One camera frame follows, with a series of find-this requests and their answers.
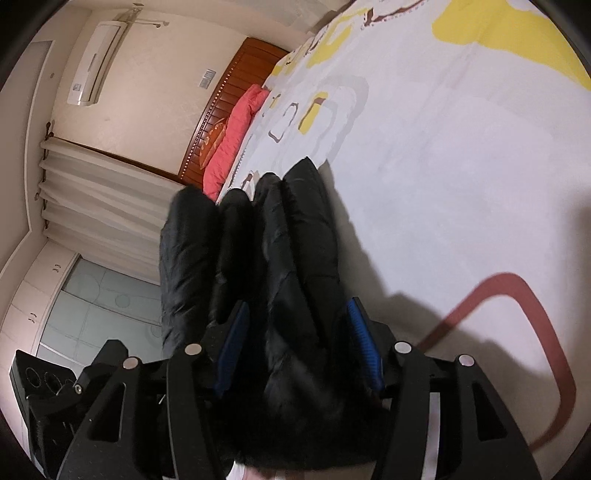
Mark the black puffer jacket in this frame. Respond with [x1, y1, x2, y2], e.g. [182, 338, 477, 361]
[159, 159, 387, 470]

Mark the frosted glass wardrobe door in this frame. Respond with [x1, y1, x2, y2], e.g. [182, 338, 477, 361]
[36, 259, 162, 374]

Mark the white curtain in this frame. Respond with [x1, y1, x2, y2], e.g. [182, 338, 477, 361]
[39, 137, 182, 285]

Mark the orange patterned cushion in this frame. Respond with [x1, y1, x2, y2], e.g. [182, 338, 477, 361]
[198, 119, 228, 170]

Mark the white patterned bed sheet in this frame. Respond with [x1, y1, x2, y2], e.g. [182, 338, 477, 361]
[224, 1, 590, 479]

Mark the red pillow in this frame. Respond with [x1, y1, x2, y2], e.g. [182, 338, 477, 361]
[202, 84, 270, 201]

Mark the brown wooden headboard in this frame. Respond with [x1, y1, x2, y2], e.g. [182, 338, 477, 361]
[177, 37, 287, 188]

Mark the white wall air conditioner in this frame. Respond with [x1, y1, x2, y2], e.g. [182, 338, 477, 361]
[67, 21, 127, 106]

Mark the grey wall switch panel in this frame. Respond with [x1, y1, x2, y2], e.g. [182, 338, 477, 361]
[199, 69, 216, 89]

